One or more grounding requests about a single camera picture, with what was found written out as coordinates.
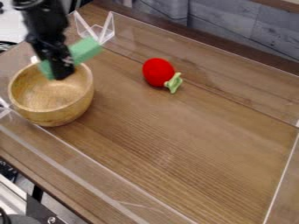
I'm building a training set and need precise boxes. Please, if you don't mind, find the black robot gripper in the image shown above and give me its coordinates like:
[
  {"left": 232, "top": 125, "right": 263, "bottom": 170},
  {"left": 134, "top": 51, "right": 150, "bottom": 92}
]
[{"left": 12, "top": 0, "right": 75, "bottom": 81}]

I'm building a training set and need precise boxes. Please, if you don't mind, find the green rectangular block stick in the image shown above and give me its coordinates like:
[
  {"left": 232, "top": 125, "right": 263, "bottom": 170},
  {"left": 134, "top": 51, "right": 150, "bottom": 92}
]
[{"left": 38, "top": 37, "right": 102, "bottom": 80}]

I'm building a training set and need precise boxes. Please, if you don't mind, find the light wooden bowl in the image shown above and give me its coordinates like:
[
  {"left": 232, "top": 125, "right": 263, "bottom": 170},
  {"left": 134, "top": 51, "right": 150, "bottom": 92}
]
[{"left": 7, "top": 63, "right": 95, "bottom": 127}]

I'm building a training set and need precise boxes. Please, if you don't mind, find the red plush strawberry toy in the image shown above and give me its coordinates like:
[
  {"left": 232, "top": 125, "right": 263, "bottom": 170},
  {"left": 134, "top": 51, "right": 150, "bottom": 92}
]
[{"left": 143, "top": 58, "right": 183, "bottom": 94}]

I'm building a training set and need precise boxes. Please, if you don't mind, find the clear acrylic table barrier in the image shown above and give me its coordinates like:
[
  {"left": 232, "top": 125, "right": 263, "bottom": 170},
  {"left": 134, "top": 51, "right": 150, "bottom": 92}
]
[{"left": 0, "top": 14, "right": 299, "bottom": 224}]

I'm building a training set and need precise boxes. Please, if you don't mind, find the clear acrylic corner bracket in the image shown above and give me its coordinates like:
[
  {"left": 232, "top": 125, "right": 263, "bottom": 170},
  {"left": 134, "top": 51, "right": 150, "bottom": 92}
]
[{"left": 74, "top": 10, "right": 116, "bottom": 46}]

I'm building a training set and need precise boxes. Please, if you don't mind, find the black table clamp mount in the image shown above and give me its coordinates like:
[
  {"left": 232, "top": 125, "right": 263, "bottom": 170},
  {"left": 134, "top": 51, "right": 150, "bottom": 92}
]
[{"left": 0, "top": 185, "right": 68, "bottom": 224}]

